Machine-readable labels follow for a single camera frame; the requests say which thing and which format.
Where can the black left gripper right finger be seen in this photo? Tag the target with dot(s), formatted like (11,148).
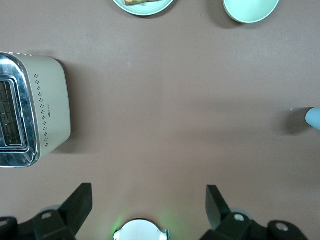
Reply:
(222,222)

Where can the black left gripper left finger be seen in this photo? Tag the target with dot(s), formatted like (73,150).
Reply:
(70,220)

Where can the light blue plastic cup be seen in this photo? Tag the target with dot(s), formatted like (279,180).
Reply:
(313,118)

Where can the beige and chrome toaster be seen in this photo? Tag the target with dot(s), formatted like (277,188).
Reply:
(52,100)

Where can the brown table cover mat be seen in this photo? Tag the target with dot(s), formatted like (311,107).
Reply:
(160,100)

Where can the pale green bowl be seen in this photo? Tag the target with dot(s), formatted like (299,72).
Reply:
(250,10)

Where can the pale green plate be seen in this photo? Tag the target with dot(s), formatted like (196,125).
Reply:
(145,10)

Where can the square bread slice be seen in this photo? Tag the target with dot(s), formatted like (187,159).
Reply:
(130,2)

